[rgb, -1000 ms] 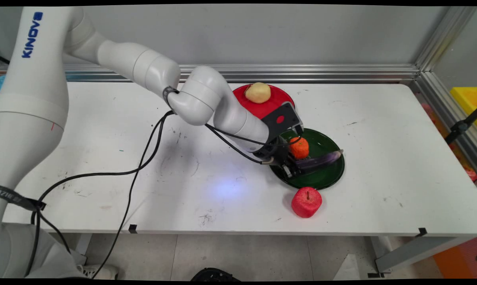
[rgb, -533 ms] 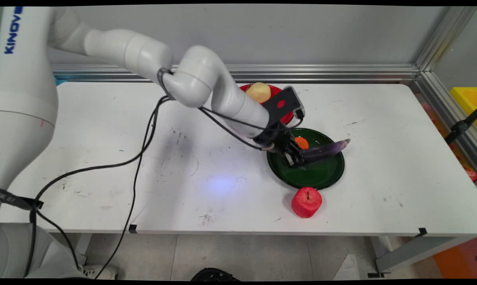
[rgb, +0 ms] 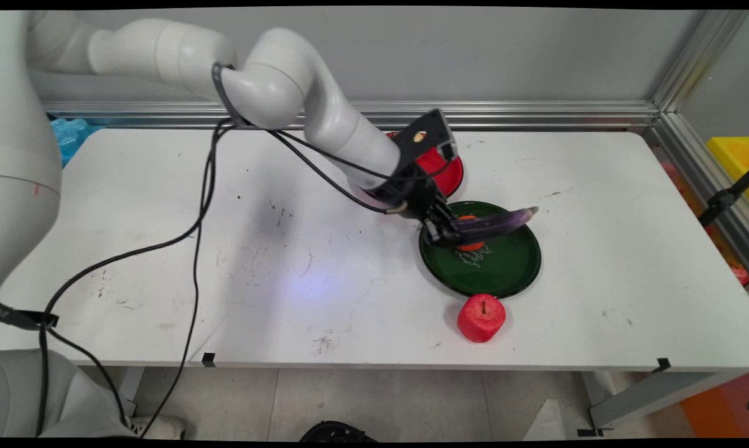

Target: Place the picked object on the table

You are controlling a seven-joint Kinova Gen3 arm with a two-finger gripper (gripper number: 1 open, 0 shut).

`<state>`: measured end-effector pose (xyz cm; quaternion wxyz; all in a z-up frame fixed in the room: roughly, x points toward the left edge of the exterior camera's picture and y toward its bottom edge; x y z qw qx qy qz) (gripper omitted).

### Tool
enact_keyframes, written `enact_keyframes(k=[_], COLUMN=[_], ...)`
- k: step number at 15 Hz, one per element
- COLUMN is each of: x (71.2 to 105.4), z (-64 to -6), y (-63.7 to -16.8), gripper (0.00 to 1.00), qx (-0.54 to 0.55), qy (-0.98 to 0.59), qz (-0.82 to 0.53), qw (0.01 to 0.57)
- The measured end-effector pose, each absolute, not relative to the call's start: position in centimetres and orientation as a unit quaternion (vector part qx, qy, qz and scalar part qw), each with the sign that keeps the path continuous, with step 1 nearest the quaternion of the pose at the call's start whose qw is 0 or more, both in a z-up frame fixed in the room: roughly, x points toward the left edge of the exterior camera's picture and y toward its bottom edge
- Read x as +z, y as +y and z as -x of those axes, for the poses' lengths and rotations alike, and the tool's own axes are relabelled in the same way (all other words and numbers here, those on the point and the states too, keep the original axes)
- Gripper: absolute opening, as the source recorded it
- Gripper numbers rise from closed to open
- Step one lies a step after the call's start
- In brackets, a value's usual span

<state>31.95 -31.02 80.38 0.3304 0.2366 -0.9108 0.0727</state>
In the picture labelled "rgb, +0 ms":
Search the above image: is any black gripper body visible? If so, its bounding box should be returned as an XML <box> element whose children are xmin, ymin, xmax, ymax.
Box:
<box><xmin>368</xmin><ymin>175</ymin><xmax>442</xmax><ymax>223</ymax></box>

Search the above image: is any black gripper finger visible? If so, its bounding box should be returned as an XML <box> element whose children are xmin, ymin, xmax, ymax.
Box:
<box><xmin>437</xmin><ymin>198</ymin><xmax>461</xmax><ymax>230</ymax></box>
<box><xmin>424</xmin><ymin>219</ymin><xmax>463</xmax><ymax>245</ymax></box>

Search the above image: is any purple toy eggplant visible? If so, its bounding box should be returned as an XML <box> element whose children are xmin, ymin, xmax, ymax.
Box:
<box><xmin>452</xmin><ymin>206</ymin><xmax>540</xmax><ymax>241</ymax></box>

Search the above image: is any orange toy fruit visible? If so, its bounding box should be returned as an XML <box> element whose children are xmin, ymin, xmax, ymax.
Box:
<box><xmin>455</xmin><ymin>215</ymin><xmax>486</xmax><ymax>252</ymax></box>

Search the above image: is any red plate with black rim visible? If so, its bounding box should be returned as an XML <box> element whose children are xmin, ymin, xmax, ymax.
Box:
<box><xmin>359</xmin><ymin>131</ymin><xmax>465</xmax><ymax>202</ymax></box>

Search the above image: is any green round plate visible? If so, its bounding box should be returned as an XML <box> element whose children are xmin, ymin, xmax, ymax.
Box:
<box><xmin>419</xmin><ymin>200</ymin><xmax>542</xmax><ymax>299</ymax></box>

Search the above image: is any red toy apple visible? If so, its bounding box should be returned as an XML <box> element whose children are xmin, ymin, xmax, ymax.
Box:
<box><xmin>457</xmin><ymin>294</ymin><xmax>508</xmax><ymax>344</ymax></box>

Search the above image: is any black floor object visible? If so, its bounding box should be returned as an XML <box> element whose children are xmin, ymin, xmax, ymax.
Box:
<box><xmin>299</xmin><ymin>420</ymin><xmax>379</xmax><ymax>444</ymax></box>

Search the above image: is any grey metal table leg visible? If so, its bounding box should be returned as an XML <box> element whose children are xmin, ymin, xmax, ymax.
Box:
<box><xmin>577</xmin><ymin>371</ymin><xmax>743</xmax><ymax>437</ymax></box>

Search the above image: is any black clamp stand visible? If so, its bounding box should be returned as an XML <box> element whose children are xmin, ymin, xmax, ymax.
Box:
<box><xmin>697</xmin><ymin>164</ymin><xmax>749</xmax><ymax>228</ymax></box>

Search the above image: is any yellow plastic bin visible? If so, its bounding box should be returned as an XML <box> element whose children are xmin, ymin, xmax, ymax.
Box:
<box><xmin>705</xmin><ymin>136</ymin><xmax>749</xmax><ymax>207</ymax></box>

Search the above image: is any orange box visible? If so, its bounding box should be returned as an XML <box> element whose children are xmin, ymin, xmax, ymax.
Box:
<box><xmin>679</xmin><ymin>372</ymin><xmax>749</xmax><ymax>439</ymax></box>

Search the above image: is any blue plastic bag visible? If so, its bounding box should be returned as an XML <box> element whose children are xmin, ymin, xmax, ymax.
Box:
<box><xmin>50</xmin><ymin>118</ymin><xmax>106</xmax><ymax>167</ymax></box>

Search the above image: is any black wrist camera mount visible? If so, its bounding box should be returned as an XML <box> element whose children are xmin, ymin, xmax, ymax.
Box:
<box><xmin>391</xmin><ymin>108</ymin><xmax>458</xmax><ymax>182</ymax></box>

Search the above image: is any black cable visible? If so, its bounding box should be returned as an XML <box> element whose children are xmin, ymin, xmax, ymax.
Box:
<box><xmin>35</xmin><ymin>121</ymin><xmax>406</xmax><ymax>438</ymax></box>
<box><xmin>139</xmin><ymin>121</ymin><xmax>440</xmax><ymax>438</ymax></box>

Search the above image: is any aluminium frame corner rail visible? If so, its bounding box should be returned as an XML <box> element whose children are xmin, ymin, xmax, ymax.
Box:
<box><xmin>650</xmin><ymin>9</ymin><xmax>749</xmax><ymax>278</ymax></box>

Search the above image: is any black cable connector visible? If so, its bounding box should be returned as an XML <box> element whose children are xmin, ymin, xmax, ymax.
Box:
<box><xmin>0</xmin><ymin>302</ymin><xmax>60</xmax><ymax>331</ymax></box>

